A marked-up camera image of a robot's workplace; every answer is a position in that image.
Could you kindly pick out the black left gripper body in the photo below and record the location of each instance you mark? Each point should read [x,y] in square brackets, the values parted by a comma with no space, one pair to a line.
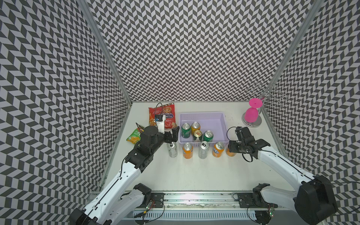
[160,140]

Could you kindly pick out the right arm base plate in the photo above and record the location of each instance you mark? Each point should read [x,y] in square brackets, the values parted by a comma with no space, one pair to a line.
[247,200]

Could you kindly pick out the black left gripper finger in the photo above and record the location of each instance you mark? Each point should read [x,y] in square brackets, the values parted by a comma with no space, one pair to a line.
[169,137]
[175,134]

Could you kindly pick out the green snack bag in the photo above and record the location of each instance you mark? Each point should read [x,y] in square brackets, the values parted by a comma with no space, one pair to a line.
[136,135]

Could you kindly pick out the gold top green can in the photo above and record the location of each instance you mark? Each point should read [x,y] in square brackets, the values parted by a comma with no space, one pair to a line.
[197,136]

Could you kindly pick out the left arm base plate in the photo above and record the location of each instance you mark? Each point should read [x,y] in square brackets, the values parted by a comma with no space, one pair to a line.
[156,197]

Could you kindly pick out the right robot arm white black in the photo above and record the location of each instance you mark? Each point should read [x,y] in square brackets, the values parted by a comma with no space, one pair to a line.
[300,180]

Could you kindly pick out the chrome glass holder stand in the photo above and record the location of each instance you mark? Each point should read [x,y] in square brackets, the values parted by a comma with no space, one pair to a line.
[270,96]

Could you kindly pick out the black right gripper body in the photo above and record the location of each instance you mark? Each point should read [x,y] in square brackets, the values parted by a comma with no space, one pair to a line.
[240,146]

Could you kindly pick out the green soda can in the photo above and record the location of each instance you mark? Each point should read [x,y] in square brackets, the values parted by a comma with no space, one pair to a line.
[186,130]

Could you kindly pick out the white Monster can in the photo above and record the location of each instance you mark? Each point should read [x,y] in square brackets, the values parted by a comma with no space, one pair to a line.
[172,149]
[203,150]

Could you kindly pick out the aluminium front rail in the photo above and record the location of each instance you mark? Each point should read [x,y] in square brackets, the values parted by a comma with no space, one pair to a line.
[201,198]

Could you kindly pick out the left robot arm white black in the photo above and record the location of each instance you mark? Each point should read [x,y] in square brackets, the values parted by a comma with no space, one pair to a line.
[111,205]

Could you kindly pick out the green can front middle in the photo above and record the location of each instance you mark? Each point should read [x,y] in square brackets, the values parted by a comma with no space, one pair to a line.
[208,136]

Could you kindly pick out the red candy bag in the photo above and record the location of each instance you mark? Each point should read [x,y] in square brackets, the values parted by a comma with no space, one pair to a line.
[168,110]

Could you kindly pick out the orange Fanta can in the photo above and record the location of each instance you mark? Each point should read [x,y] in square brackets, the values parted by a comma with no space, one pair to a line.
[218,149]

